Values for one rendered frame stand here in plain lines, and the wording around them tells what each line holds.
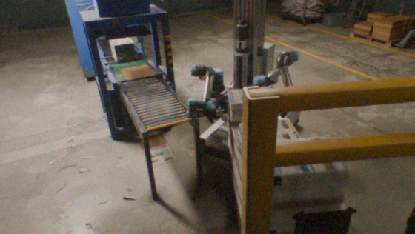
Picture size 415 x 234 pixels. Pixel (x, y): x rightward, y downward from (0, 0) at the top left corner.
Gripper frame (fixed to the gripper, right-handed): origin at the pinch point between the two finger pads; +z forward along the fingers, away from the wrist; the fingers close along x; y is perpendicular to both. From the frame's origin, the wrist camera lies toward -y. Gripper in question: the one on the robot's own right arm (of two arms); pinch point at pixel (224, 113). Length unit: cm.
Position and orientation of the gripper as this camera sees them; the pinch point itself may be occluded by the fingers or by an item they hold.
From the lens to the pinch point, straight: 287.1
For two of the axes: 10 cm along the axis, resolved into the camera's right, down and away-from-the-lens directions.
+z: 10.0, -0.7, 0.6
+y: -0.4, -8.7, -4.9
